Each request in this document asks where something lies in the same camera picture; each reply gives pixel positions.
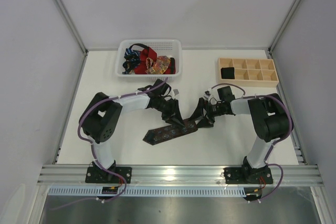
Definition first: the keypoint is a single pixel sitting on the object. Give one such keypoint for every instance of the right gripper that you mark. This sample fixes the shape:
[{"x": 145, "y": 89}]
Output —
[{"x": 207, "y": 109}]

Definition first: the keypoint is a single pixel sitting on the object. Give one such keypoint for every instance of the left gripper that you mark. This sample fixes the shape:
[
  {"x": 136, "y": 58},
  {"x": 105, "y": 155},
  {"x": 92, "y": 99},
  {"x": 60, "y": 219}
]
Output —
[{"x": 169, "y": 109}]

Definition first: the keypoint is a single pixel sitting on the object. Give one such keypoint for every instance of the brown floral tie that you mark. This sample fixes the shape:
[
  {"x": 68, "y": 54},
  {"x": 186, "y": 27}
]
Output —
[{"x": 170, "y": 132}]

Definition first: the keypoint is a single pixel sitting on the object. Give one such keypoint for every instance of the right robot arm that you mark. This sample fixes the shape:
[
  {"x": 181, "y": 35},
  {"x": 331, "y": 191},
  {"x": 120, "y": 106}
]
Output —
[{"x": 271, "y": 121}]

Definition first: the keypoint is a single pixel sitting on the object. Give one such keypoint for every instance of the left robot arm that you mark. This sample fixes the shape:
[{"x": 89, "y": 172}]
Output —
[{"x": 99, "y": 120}]

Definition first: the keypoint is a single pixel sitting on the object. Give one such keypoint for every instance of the rolled black tie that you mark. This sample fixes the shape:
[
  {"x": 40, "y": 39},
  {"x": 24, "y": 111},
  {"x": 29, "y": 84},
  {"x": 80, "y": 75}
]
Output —
[{"x": 227, "y": 73}]

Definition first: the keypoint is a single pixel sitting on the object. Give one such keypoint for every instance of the colourful patterned tie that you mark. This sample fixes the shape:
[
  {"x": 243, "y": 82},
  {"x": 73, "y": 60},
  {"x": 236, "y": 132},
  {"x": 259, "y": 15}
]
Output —
[{"x": 157, "y": 66}]

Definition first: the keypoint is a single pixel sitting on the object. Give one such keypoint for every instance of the white plastic basket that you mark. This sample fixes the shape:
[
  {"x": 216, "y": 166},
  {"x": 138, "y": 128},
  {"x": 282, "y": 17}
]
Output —
[{"x": 163, "y": 47}]

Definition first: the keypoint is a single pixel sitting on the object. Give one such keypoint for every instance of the red tie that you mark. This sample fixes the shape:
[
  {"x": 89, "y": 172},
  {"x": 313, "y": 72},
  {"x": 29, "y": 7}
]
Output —
[{"x": 150, "y": 53}]

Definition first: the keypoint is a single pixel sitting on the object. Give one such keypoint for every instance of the wooden compartment box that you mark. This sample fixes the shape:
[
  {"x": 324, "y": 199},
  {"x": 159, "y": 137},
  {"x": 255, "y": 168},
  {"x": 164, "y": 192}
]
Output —
[{"x": 250, "y": 72}]

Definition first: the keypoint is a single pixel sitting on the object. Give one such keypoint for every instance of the blue striped tie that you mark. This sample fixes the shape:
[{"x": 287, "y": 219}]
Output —
[{"x": 132, "y": 60}]

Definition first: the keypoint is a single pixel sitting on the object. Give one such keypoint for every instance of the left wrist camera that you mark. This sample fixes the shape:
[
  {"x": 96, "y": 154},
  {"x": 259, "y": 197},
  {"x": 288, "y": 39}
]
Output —
[{"x": 175, "y": 93}]

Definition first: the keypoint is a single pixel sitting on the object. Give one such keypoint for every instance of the white slotted cable duct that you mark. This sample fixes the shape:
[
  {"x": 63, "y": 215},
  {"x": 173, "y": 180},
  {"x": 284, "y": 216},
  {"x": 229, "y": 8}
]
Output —
[{"x": 147, "y": 191}]

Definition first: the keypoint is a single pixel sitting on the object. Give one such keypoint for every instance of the aluminium mounting rail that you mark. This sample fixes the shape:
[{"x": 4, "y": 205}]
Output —
[{"x": 179, "y": 175}]

